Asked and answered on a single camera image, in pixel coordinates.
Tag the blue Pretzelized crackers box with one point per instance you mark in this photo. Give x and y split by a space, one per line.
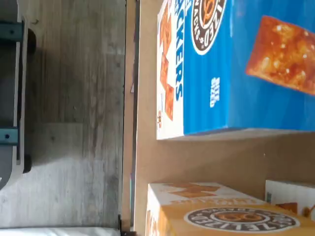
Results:
221 98

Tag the wooden shelf board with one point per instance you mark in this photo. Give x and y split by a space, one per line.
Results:
209 159

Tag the grey wheeled cart teal brackets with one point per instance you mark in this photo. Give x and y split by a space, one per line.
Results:
9 86

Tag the white box with orange print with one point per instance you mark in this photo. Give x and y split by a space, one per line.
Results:
288 194

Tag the yellow Pretzelized crackers box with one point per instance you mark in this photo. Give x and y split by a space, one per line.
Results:
221 221

